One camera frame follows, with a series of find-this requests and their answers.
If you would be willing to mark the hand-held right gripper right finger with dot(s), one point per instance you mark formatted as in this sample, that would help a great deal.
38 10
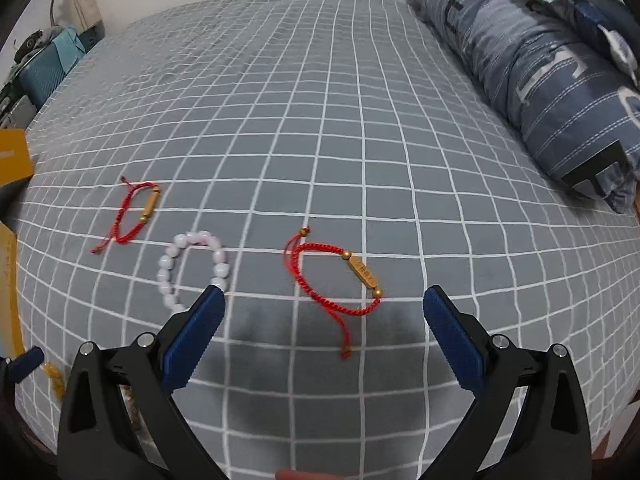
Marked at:
457 342

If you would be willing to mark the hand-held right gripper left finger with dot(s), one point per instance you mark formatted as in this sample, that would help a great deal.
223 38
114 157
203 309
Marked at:
192 345

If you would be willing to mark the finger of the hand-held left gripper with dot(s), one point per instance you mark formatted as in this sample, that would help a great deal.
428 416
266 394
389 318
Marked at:
25 361

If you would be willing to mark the person's right hand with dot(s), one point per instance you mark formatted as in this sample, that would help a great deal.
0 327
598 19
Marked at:
297 475

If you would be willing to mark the yellow box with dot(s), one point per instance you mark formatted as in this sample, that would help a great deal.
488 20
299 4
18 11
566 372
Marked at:
15 157

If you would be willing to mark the grey checked bed sheet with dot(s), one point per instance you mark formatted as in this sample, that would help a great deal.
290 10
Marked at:
325 135

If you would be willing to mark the blue patterned pillow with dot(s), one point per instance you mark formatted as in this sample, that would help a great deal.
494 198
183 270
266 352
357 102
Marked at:
525 70
575 0

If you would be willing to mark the teal suitcase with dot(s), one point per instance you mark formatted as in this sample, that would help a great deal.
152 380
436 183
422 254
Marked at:
45 67

